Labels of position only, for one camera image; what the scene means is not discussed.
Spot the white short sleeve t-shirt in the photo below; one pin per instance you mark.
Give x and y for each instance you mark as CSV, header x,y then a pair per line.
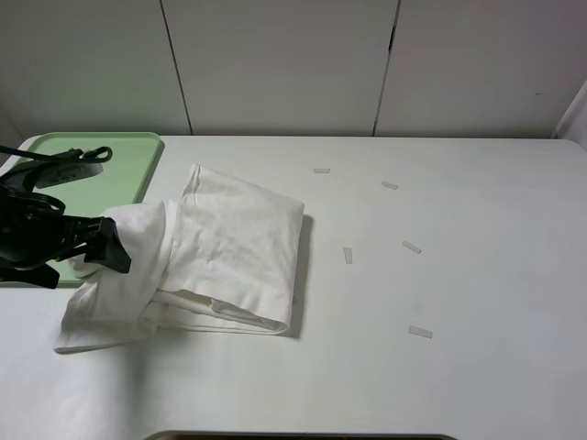
x,y
222,258

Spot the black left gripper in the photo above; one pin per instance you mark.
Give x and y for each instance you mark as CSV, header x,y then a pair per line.
x,y
35,230

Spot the clear tape marker upper right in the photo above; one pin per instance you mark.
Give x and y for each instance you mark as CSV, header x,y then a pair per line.
x,y
389,185

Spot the clear tape marker centre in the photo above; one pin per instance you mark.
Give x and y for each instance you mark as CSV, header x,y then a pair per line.
x,y
348,255

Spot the green plastic tray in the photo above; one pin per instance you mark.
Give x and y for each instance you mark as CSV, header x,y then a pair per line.
x,y
128,159

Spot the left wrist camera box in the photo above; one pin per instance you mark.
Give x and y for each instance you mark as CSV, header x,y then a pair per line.
x,y
61,173

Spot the clear tape marker middle right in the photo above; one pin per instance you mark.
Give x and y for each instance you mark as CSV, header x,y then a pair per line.
x,y
408,245

